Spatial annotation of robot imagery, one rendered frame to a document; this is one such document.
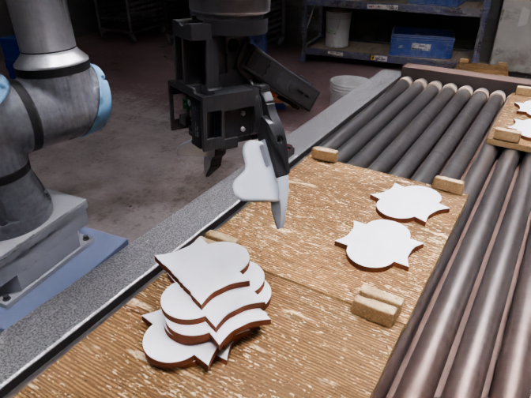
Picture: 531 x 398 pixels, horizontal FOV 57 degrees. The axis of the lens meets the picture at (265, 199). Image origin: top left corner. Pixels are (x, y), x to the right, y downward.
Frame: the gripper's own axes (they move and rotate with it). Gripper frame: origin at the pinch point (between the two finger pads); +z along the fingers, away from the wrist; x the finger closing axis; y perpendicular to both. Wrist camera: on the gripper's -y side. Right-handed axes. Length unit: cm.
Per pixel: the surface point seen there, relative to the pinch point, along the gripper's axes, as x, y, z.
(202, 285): -3.6, 4.0, 12.9
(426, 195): -7.2, -46.4, 15.4
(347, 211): -13.1, -31.5, 17.2
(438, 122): -34, -85, 16
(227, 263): -5.6, -1.1, 12.6
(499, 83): -41, -125, 11
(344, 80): -218, -235, 63
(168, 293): -6.0, 7.7, 14.2
